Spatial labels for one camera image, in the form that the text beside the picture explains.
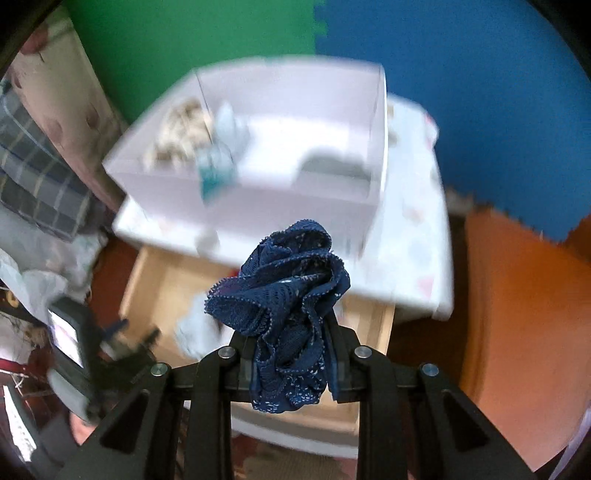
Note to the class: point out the white fluffy underwear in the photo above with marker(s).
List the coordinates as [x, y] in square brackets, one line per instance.
[196, 332]

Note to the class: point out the pink floral print cloth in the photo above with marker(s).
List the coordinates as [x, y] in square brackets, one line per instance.
[69, 92]

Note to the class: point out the white leaf print cloth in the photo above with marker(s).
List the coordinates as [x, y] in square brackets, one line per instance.
[41, 277]

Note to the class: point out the orange wooden furniture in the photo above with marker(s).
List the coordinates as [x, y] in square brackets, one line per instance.
[521, 323]

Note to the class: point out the navy lace underwear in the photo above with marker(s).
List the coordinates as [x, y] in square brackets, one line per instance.
[277, 300]

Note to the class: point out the white cardboard box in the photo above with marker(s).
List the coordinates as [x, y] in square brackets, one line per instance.
[286, 203]

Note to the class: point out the person's left hand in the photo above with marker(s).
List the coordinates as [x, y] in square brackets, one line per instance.
[83, 429]

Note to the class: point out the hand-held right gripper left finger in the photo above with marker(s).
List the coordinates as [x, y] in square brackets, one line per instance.
[217, 374]

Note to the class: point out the leopard print underwear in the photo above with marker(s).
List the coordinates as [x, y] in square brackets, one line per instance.
[178, 129]

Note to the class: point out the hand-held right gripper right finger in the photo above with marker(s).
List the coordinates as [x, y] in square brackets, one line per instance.
[369, 383]

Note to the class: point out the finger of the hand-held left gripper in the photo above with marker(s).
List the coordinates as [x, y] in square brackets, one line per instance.
[116, 330]
[145, 344]

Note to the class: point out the light blue striped underwear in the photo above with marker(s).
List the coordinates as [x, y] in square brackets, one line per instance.
[226, 134]

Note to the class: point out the grey plaid cloth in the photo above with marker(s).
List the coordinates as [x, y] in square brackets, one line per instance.
[37, 175]

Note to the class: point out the green foam mat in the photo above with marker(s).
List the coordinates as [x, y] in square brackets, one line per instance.
[184, 46]

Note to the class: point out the blue foam mat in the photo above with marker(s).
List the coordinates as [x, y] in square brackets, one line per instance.
[461, 92]

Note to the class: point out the white patterned cover sheet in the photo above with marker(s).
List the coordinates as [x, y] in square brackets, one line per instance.
[415, 230]

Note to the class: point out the wooden drawer grey front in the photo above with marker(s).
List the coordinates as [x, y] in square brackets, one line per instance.
[161, 286]

